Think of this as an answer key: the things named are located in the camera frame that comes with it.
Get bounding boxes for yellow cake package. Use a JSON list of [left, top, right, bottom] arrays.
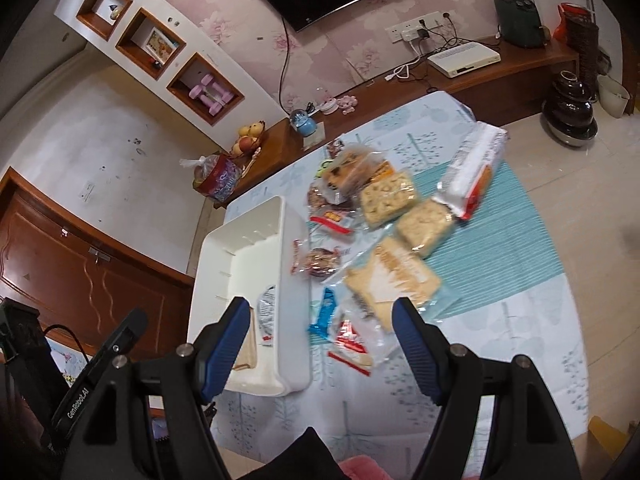
[[344, 235, 442, 332]]

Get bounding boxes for white plastic storage bin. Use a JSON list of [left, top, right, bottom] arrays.
[[186, 196, 311, 396]]

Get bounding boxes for clear bag rice crisps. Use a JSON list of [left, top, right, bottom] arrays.
[[359, 171, 421, 229]]

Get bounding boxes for large cracker package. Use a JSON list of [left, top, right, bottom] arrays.
[[433, 122, 509, 221]]

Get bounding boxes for white snack pouch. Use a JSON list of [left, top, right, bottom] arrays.
[[256, 285, 276, 347]]

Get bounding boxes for red white clear packet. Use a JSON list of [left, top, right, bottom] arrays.
[[328, 307, 398, 376]]

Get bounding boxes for patterned tablecloth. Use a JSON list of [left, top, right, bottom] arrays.
[[213, 92, 588, 479]]

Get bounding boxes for blue snack wrapper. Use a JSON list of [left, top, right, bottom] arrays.
[[308, 287, 338, 340]]

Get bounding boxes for wooden door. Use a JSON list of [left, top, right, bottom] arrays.
[[1, 169, 194, 359]]

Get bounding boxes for small nut snack packet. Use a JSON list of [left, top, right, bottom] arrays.
[[291, 240, 342, 280]]

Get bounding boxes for red yellow snack packet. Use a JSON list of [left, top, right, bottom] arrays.
[[309, 207, 355, 236]]

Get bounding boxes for red gift box with bag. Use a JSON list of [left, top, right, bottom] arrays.
[[179, 154, 242, 205]]

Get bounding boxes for orange snack packet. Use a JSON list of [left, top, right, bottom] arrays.
[[369, 160, 395, 183]]

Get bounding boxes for bag of round pastries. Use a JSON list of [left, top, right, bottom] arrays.
[[318, 144, 384, 205]]

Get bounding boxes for fruit bowl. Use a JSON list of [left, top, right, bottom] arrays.
[[231, 120, 266, 158]]

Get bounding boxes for blue glass jar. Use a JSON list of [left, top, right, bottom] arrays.
[[288, 108, 317, 138]]

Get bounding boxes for pink ceramic figurines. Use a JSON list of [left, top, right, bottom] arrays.
[[319, 96, 358, 115]]

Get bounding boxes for pink dumbbells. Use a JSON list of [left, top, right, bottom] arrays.
[[189, 73, 235, 116]]

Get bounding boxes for black stacked pots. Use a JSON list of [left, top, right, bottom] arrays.
[[541, 70, 598, 148]]

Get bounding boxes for wooden tv bench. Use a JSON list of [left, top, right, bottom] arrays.
[[231, 40, 579, 200]]

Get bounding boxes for white set-top box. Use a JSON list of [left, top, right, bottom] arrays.
[[427, 41, 501, 79]]

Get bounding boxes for white bucket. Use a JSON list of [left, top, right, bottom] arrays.
[[597, 75, 630, 118]]

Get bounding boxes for white power strip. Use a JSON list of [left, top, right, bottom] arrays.
[[385, 11, 446, 44]]

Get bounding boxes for dark green appliance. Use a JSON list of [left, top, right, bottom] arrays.
[[494, 0, 546, 49]]

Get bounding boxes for red basket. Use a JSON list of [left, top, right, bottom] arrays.
[[553, 2, 599, 62]]

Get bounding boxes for white wall shelf unit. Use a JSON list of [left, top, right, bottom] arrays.
[[55, 0, 285, 150]]

